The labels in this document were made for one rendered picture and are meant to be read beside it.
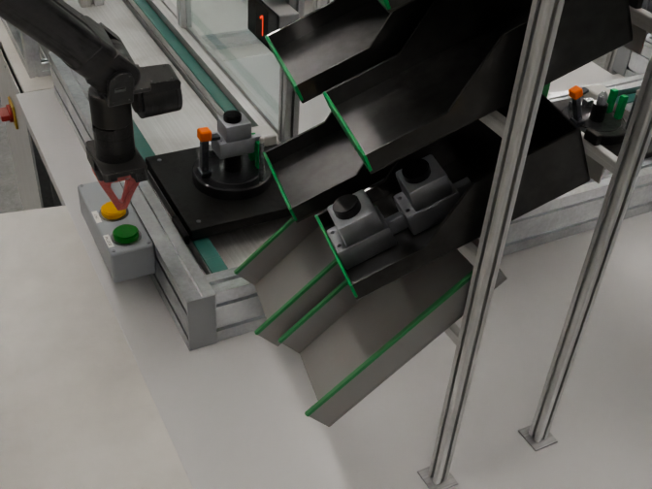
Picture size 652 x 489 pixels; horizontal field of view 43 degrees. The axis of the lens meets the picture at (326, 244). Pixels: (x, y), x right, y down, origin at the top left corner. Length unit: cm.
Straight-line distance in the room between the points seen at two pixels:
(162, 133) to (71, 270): 39
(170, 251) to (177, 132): 44
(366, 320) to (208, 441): 29
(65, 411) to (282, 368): 32
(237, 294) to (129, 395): 21
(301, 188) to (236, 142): 39
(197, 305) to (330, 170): 32
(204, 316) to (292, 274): 17
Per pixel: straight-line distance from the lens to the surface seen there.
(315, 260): 114
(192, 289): 125
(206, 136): 139
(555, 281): 151
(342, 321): 108
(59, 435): 121
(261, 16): 146
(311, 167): 106
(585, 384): 134
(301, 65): 97
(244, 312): 129
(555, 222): 158
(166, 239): 136
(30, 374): 130
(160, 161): 152
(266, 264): 119
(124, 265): 134
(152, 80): 121
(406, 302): 102
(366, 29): 98
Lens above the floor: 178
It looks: 38 degrees down
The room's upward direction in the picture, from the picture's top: 4 degrees clockwise
